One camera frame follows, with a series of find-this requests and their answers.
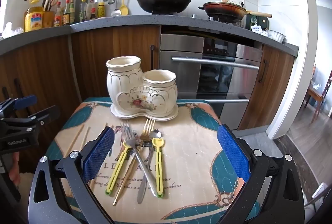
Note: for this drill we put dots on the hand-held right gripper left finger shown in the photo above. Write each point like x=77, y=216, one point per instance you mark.
x=98, y=153

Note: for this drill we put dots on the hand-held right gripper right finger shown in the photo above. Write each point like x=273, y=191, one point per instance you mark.
x=233, y=153

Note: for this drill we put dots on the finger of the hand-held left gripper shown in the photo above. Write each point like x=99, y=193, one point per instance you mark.
x=45, y=115
x=24, y=102

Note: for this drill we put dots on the wooden chopstick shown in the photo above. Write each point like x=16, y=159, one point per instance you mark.
x=86, y=137
x=75, y=138

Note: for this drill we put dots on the yellow plastic spork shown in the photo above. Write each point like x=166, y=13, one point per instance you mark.
x=158, y=166
x=116, y=169

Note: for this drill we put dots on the silver fork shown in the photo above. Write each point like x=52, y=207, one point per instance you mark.
x=134, y=151

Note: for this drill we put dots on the gold fork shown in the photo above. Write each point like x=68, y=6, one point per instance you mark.
x=148, y=128

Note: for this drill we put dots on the silver spoon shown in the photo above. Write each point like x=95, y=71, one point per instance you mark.
x=156, y=133

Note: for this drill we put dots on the white floral ceramic utensil holder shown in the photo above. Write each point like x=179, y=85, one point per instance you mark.
x=129, y=83

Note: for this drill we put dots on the person's left hand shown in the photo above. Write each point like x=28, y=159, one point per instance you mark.
x=14, y=169

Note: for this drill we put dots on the printed horse table cloth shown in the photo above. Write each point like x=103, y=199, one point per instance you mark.
x=194, y=141

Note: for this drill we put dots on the white ceramic drip tray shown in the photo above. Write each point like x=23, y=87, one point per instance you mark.
x=145, y=118

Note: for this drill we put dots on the white plastic bag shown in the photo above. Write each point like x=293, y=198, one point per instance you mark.
x=10, y=29

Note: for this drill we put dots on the narrow wooden base cabinet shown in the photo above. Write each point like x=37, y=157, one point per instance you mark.
x=272, y=89

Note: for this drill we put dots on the wide wooden base cabinet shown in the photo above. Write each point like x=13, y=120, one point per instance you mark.
x=90, y=52

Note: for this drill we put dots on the large yellow jar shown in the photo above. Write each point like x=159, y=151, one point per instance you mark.
x=33, y=18

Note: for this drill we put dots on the yellow utensil crock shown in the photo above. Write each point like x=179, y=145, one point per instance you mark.
x=48, y=18

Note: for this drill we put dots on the red-capped sauce bottle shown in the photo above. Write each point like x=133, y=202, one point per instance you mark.
x=66, y=13
x=58, y=16

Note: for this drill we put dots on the stainless steel oven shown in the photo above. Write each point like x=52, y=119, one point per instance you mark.
x=181, y=73

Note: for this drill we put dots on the wooden dining table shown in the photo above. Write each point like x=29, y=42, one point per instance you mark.
x=312, y=94

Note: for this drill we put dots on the green-labelled sauce bottle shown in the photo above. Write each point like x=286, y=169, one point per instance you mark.
x=72, y=12

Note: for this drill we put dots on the wooden chair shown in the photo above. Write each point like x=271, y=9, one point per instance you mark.
x=321, y=94

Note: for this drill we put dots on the yellow-capped oil bottle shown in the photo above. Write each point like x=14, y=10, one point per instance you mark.
x=82, y=9

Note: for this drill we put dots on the pale plastic bottle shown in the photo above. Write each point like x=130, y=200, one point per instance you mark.
x=92, y=9

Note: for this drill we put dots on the grey kitchen countertop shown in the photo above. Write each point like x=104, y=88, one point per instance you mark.
x=116, y=22

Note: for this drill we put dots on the yellow squeeze bottle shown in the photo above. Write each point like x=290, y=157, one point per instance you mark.
x=101, y=9

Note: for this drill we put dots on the white fluted bowl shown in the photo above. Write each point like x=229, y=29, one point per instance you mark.
x=276, y=35

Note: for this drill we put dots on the green canister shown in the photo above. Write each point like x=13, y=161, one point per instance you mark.
x=255, y=22

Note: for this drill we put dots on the gas stove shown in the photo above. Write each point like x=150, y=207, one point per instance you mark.
x=220, y=20

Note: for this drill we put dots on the wall power socket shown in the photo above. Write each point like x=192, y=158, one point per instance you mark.
x=237, y=0

